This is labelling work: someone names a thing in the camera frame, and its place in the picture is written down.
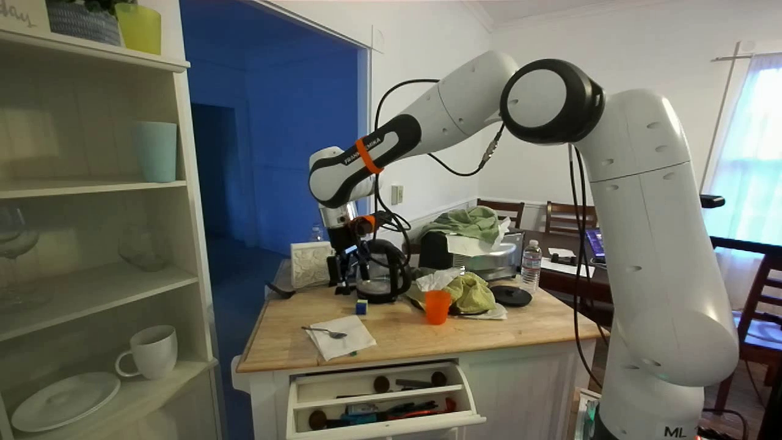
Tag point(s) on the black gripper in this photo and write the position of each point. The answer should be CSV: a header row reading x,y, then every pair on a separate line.
x,y
346,239

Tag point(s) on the small metal spoon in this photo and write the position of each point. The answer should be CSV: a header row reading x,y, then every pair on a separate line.
x,y
334,333

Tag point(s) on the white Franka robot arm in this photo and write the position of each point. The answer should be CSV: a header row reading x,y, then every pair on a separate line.
x,y
652,244

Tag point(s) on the orange plastic cup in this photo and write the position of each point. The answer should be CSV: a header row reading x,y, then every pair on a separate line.
x,y
439,309

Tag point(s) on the light blue cup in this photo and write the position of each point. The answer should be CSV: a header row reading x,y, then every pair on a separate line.
x,y
157,149

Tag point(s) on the small blue cube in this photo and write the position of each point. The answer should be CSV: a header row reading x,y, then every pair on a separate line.
x,y
362,305

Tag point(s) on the black electric kettle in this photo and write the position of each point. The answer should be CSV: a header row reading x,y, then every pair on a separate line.
x,y
387,277

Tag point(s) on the white paper napkin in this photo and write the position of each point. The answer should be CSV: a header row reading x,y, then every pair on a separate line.
x,y
352,342

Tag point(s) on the white crumpled cloth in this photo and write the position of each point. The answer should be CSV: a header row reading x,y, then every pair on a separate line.
x,y
431,281

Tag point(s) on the black box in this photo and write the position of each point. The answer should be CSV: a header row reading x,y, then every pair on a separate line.
x,y
435,247

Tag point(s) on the white wooden-top kitchen cart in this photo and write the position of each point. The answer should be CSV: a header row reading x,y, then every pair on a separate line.
x,y
423,338

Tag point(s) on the yellow-green towel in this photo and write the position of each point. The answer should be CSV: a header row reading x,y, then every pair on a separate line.
x,y
476,294

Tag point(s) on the white open cart drawer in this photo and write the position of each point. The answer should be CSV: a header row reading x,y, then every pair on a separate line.
x,y
383,399

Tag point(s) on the green cloth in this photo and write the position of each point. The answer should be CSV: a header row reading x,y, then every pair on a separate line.
x,y
473,221

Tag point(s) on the clear plastic container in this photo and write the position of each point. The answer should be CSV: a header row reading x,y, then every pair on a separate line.
x,y
490,258

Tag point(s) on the white paper towel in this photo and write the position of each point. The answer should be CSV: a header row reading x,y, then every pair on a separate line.
x,y
492,313

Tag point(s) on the black round disc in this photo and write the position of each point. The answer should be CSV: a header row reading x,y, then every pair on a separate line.
x,y
511,297

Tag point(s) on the brown wooden chair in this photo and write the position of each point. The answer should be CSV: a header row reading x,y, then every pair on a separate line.
x,y
571,217
510,211

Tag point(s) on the clear plastic water bottle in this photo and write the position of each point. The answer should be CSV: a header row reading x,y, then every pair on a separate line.
x,y
532,261

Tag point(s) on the clear glass bowl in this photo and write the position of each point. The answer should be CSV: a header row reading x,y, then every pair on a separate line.
x,y
143,249

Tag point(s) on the white ceramic mug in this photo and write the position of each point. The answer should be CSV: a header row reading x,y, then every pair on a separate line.
x,y
152,349

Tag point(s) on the white paper sheet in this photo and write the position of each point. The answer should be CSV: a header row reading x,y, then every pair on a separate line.
x,y
563,266

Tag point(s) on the dark dining table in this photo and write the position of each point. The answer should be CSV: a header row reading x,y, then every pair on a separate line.
x,y
563,283

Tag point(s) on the white shelf unit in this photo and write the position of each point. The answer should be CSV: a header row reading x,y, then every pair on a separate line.
x,y
99,294

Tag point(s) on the blue box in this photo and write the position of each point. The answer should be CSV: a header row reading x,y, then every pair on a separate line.
x,y
597,244

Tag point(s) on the yellow-green pot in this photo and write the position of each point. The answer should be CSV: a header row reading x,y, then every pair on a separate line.
x,y
137,28

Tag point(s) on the clear wine glass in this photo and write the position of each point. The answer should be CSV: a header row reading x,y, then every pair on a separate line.
x,y
15,244

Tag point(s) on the grey woven basket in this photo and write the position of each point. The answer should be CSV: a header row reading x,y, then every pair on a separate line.
x,y
81,25

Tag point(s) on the black bicycle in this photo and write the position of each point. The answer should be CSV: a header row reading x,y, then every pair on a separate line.
x,y
715,201

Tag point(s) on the dark red wooden chair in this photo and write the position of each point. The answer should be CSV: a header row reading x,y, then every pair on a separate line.
x,y
761,325

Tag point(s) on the white window curtain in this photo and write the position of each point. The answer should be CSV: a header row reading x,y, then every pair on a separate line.
x,y
758,161

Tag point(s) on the white wall switch plate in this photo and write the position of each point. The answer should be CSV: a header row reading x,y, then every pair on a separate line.
x,y
396,193

